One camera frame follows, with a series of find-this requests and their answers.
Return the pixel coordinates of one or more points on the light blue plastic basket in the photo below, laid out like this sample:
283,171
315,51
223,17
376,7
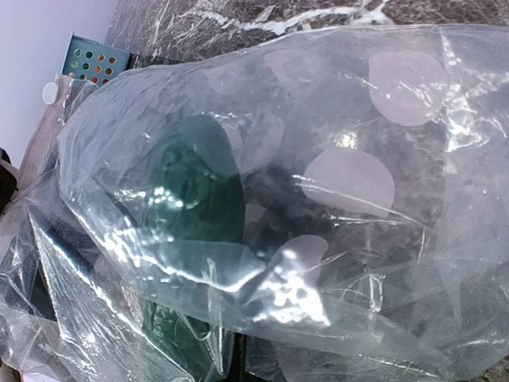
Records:
90,60

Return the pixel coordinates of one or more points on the green fake vegetable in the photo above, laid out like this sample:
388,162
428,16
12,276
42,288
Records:
197,196

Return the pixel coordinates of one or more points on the clear zip top bag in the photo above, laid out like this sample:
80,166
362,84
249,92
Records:
374,167

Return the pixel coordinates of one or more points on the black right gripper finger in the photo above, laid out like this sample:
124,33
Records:
238,361

